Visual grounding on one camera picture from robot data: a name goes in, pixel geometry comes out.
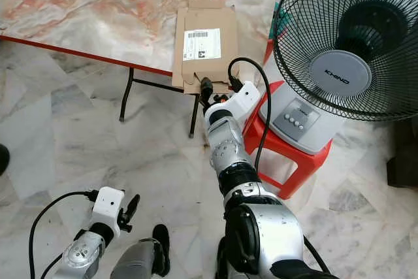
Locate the brown cardboard box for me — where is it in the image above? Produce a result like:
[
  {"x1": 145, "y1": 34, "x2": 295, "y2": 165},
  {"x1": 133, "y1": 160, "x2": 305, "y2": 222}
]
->
[{"x1": 172, "y1": 0, "x2": 241, "y2": 93}]

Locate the black rubbish bin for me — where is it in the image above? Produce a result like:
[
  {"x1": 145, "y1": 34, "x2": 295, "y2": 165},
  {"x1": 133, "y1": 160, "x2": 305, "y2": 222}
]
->
[{"x1": 0, "y1": 145, "x2": 10, "y2": 174}]

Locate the robot left leg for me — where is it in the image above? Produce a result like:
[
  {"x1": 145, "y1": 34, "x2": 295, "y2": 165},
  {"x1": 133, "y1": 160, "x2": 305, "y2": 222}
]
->
[{"x1": 110, "y1": 224, "x2": 170, "y2": 279}]

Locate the robot leg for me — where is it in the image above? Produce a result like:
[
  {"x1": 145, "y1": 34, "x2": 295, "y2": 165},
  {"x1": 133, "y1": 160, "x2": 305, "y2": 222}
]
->
[
  {"x1": 110, "y1": 224, "x2": 170, "y2": 279},
  {"x1": 214, "y1": 237, "x2": 236, "y2": 279}
]

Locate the robot right leg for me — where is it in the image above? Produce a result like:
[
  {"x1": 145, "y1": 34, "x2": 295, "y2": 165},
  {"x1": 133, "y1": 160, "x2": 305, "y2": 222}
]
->
[{"x1": 214, "y1": 237, "x2": 236, "y2": 279}]

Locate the red plastic stool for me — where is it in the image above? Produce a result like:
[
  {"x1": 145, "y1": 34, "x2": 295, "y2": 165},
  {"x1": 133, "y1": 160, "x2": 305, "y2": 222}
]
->
[{"x1": 242, "y1": 80, "x2": 332, "y2": 200}]

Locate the black grey table fan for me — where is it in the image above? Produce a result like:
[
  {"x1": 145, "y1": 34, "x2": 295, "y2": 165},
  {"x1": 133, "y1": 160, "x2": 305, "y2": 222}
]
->
[{"x1": 258, "y1": 0, "x2": 418, "y2": 156}]

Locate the dark brown furniture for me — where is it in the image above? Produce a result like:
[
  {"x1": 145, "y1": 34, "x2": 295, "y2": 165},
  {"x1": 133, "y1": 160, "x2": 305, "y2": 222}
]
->
[{"x1": 387, "y1": 119, "x2": 418, "y2": 188}]

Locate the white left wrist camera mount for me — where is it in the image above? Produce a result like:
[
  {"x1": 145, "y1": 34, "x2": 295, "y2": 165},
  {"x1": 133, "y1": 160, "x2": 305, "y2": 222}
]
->
[{"x1": 93, "y1": 188, "x2": 125, "y2": 227}]

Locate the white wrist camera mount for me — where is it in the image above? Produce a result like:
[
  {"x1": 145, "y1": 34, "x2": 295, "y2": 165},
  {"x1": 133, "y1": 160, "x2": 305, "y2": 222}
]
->
[
  {"x1": 212, "y1": 81, "x2": 261, "y2": 118},
  {"x1": 93, "y1": 188, "x2": 125, "y2": 227}
]

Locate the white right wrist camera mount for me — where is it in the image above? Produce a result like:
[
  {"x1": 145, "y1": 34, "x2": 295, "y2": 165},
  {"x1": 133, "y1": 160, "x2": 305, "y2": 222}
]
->
[{"x1": 212, "y1": 81, "x2": 261, "y2": 118}]

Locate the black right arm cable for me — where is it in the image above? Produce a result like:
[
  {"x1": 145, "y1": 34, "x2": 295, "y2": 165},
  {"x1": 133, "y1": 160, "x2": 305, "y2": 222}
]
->
[{"x1": 229, "y1": 57, "x2": 272, "y2": 172}]

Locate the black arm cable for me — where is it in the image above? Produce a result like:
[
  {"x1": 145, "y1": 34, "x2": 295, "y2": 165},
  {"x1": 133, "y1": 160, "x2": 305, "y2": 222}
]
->
[
  {"x1": 229, "y1": 57, "x2": 272, "y2": 172},
  {"x1": 28, "y1": 189, "x2": 99, "y2": 279}
]

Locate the black metal table frame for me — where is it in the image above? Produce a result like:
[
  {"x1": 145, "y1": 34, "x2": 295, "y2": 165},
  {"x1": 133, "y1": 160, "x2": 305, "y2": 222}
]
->
[{"x1": 119, "y1": 67, "x2": 200, "y2": 139}]

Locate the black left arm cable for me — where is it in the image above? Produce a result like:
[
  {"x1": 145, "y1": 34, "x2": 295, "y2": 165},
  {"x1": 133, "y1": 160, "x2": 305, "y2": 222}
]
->
[{"x1": 28, "y1": 189, "x2": 99, "y2": 279}]

